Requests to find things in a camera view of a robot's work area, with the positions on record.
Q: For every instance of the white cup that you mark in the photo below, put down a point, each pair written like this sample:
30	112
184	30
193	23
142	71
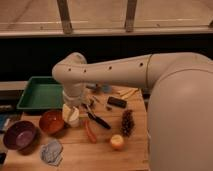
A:
74	120

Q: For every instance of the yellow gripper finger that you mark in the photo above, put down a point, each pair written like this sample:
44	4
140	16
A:
66	112

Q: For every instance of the purple bowl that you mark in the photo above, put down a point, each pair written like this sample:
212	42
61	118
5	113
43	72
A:
19	135

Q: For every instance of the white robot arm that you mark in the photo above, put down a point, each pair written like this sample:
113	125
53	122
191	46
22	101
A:
180	107

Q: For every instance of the yellow apple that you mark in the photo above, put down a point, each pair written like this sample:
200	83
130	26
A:
117	142

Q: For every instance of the orange bowl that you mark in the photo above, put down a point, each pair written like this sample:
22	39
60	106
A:
51	122

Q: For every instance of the brown grape bunch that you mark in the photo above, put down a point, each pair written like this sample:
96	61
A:
127	123

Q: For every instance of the grey blue towel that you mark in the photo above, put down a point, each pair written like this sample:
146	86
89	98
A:
50	153

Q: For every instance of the wooden sticks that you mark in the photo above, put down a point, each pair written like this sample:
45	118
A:
126	93

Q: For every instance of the black rectangular block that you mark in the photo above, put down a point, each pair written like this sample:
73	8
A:
117	102

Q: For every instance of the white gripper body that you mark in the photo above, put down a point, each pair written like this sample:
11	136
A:
73	96

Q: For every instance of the green plastic tray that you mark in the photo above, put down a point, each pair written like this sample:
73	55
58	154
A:
41	93

